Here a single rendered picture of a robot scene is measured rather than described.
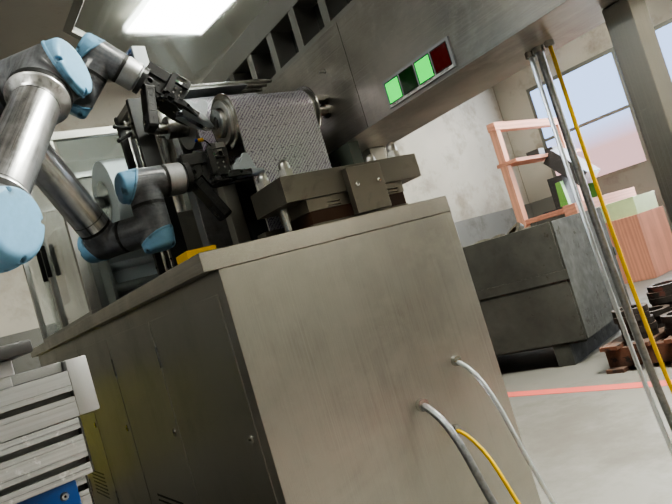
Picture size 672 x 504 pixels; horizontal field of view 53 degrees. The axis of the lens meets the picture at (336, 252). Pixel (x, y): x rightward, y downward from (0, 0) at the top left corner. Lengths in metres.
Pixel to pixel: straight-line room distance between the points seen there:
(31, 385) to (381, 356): 0.71
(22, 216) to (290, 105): 0.92
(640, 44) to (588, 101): 7.44
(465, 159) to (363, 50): 6.89
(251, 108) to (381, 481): 0.95
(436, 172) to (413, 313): 6.65
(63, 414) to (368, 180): 0.85
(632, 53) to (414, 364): 0.78
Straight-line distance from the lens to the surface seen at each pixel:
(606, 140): 8.81
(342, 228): 1.46
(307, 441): 1.37
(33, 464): 1.13
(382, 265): 1.50
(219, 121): 1.75
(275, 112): 1.78
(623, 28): 1.49
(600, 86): 8.83
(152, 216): 1.53
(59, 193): 1.52
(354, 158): 1.88
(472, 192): 8.53
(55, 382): 1.14
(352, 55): 1.83
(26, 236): 1.07
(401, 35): 1.68
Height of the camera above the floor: 0.76
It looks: 3 degrees up
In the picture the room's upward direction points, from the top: 17 degrees counter-clockwise
